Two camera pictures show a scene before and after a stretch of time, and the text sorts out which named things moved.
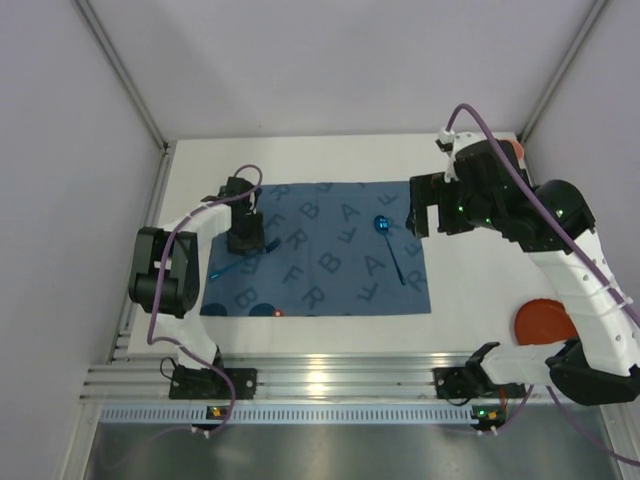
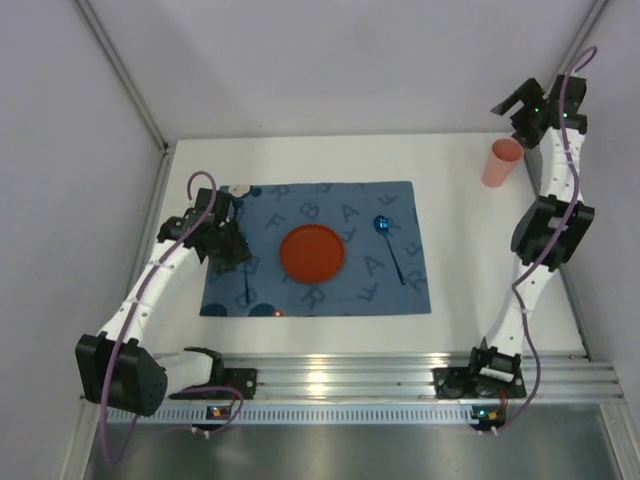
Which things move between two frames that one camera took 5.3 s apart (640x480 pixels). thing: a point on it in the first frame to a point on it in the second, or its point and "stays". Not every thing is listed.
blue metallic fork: x=268 y=249 to x=246 y=270
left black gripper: x=245 y=239 to x=230 y=251
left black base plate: x=189 y=383 stays
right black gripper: x=430 y=203 to x=516 y=107
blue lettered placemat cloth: x=332 y=249 stays
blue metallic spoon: x=382 y=224 stays
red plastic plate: x=541 y=320 to x=312 y=253
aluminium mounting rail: x=289 y=377 stays
